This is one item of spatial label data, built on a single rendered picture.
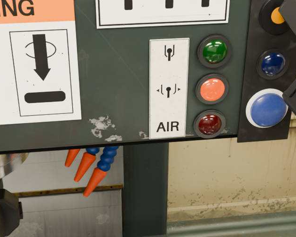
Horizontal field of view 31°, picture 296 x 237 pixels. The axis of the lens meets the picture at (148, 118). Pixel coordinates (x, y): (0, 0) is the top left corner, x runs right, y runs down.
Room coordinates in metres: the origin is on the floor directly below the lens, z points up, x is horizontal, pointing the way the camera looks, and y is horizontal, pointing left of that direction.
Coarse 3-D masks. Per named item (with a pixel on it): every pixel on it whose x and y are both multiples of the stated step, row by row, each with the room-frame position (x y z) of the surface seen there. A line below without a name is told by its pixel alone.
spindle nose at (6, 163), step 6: (0, 156) 0.49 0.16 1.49; (6, 156) 0.50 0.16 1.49; (12, 156) 0.51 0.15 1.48; (18, 156) 0.52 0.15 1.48; (24, 156) 0.53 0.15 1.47; (0, 162) 0.49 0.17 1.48; (6, 162) 0.50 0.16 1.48; (12, 162) 0.51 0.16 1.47; (18, 162) 0.52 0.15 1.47; (0, 168) 0.50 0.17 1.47; (6, 168) 0.50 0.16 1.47; (12, 168) 0.51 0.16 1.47; (0, 174) 0.49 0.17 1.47; (6, 174) 0.50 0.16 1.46
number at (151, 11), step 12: (156, 0) 0.37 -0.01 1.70; (168, 0) 0.37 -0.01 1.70; (180, 0) 0.38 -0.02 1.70; (192, 0) 0.38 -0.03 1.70; (204, 0) 0.38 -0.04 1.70; (216, 0) 0.38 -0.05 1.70; (156, 12) 0.37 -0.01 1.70; (168, 12) 0.37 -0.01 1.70; (180, 12) 0.38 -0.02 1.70; (192, 12) 0.38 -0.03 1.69; (204, 12) 0.38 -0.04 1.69; (216, 12) 0.38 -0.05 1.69
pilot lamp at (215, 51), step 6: (210, 42) 0.38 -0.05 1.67; (216, 42) 0.38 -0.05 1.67; (222, 42) 0.38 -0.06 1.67; (204, 48) 0.38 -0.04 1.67; (210, 48) 0.37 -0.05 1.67; (216, 48) 0.37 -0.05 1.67; (222, 48) 0.38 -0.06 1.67; (204, 54) 0.37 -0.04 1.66; (210, 54) 0.37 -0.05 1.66; (216, 54) 0.37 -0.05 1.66; (222, 54) 0.38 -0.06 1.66; (210, 60) 0.37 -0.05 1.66; (216, 60) 0.37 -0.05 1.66; (222, 60) 0.38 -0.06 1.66
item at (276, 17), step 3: (276, 9) 0.38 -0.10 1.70; (273, 12) 0.38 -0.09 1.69; (276, 12) 0.38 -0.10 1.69; (273, 15) 0.38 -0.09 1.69; (276, 15) 0.38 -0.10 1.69; (279, 15) 0.38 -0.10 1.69; (273, 18) 0.38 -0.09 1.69; (276, 18) 0.38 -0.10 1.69; (279, 18) 0.38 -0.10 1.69; (282, 18) 0.38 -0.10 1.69; (273, 21) 0.38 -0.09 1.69; (276, 21) 0.38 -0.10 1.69; (279, 21) 0.38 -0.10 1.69; (282, 21) 0.38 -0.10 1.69
